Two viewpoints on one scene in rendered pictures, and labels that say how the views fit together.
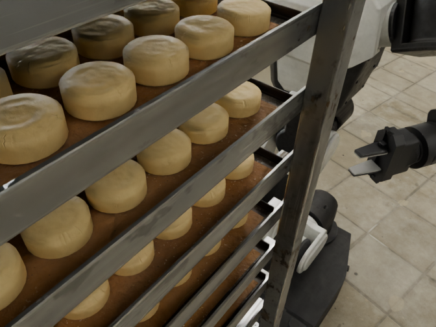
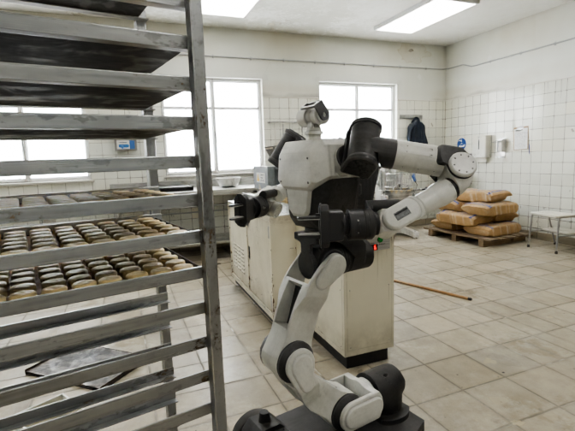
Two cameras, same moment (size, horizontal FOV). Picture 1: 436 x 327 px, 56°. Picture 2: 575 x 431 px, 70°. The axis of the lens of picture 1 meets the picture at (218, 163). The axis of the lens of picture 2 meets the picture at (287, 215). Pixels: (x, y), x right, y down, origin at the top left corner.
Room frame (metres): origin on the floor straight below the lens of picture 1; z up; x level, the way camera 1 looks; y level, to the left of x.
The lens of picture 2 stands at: (-0.47, -0.64, 1.23)
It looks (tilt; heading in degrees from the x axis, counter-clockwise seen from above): 8 degrees down; 21
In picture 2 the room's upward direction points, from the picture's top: 2 degrees counter-clockwise
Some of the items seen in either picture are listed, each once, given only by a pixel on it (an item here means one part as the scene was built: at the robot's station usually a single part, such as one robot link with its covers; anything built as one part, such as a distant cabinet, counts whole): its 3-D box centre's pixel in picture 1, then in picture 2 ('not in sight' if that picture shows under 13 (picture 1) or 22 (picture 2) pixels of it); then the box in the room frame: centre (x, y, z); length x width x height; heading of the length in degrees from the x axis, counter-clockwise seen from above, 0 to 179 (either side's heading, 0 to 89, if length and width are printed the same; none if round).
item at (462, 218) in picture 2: not in sight; (463, 216); (5.79, -0.94, 0.32); 0.72 x 0.42 x 0.17; 46
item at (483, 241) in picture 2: not in sight; (474, 233); (5.94, -1.10, 0.06); 1.20 x 0.80 x 0.11; 44
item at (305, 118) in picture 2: not in sight; (312, 120); (0.91, -0.22, 1.36); 0.10 x 0.07 x 0.09; 53
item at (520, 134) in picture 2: not in sight; (521, 139); (6.20, -1.68, 1.37); 0.27 x 0.02 x 0.40; 42
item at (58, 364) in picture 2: not in sight; (89, 363); (1.35, 1.39, 0.01); 0.60 x 0.40 x 0.03; 88
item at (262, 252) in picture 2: not in sight; (287, 251); (2.84, 0.62, 0.42); 1.28 x 0.72 x 0.84; 41
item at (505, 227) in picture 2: not in sight; (493, 227); (5.73, -1.31, 0.19); 0.72 x 0.42 x 0.15; 136
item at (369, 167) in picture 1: (363, 170); (309, 236); (0.62, -0.29, 1.01); 0.06 x 0.03 x 0.02; 113
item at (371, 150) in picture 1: (371, 148); (308, 216); (0.62, -0.29, 1.07); 0.06 x 0.03 x 0.02; 113
